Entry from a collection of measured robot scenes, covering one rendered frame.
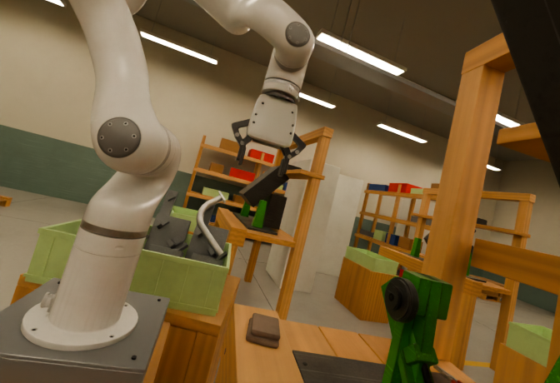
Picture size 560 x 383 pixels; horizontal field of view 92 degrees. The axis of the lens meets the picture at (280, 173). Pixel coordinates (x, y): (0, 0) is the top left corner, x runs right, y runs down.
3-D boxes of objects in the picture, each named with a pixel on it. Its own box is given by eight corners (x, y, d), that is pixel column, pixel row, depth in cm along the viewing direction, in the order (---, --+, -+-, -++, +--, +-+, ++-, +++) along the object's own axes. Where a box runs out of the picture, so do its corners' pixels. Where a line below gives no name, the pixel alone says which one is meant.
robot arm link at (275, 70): (304, 83, 56) (297, 98, 65) (319, 25, 57) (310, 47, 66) (265, 72, 55) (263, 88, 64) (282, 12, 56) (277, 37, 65)
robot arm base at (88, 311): (-8, 345, 41) (34, 229, 43) (51, 292, 59) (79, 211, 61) (126, 355, 47) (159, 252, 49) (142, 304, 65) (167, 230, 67)
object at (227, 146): (297, 251, 692) (318, 166, 712) (176, 227, 608) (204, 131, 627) (290, 246, 744) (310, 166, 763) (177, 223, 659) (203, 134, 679)
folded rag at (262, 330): (277, 350, 63) (281, 337, 63) (244, 341, 63) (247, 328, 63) (277, 329, 73) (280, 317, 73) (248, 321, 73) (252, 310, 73)
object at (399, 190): (420, 306, 475) (446, 181, 495) (346, 262, 713) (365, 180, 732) (443, 310, 491) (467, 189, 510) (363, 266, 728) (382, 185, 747)
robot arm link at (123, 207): (64, 226, 49) (108, 101, 51) (115, 215, 67) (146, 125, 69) (132, 243, 50) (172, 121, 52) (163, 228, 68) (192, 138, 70)
